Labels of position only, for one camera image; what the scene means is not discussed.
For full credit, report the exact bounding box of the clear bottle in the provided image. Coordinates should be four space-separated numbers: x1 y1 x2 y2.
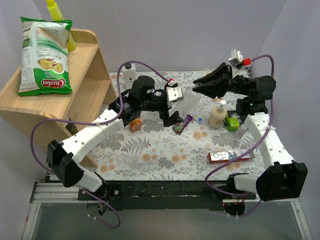
172 87 201 116

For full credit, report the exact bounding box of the orange soda bottle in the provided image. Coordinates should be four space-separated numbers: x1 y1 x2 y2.
129 119 142 132

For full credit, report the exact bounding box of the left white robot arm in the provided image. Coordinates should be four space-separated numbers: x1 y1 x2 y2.
47 75 184 200

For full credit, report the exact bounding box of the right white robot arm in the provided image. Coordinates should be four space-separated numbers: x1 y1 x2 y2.
193 62 308 202

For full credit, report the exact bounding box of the cream lotion pump bottle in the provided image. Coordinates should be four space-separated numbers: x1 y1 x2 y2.
208 100 227 129

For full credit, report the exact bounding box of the white square bottle black cap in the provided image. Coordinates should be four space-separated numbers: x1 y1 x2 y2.
121 63 138 90

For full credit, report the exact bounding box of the yellow spray bottle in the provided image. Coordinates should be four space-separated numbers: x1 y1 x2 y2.
45 0 77 53

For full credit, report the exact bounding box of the floral table mat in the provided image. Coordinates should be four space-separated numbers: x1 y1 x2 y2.
47 69 281 181

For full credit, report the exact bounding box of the purple candy bar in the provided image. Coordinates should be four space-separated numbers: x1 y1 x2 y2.
172 114 193 134

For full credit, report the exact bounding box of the black green box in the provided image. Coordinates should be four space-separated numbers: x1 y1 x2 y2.
230 110 241 121

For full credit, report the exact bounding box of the green small box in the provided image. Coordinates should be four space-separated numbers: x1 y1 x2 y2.
223 114 240 132

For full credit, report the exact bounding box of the red white toothpaste box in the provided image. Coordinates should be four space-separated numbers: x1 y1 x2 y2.
207 149 247 164

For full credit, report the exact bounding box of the wooden shelf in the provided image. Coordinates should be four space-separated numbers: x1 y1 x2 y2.
0 28 120 169

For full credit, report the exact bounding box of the dark jar under shelf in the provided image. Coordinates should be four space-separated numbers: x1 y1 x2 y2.
65 122 79 135

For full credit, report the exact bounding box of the green chips bag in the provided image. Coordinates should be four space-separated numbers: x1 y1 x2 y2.
18 17 73 97

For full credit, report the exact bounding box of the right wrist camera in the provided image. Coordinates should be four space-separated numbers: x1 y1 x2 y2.
228 49 252 70

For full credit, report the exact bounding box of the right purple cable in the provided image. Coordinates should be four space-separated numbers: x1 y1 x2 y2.
204 54 276 218

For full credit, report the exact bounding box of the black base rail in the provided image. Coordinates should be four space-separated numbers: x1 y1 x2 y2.
77 178 258 213

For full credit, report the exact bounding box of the aluminium frame rail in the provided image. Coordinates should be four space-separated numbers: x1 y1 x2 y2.
22 183 312 240

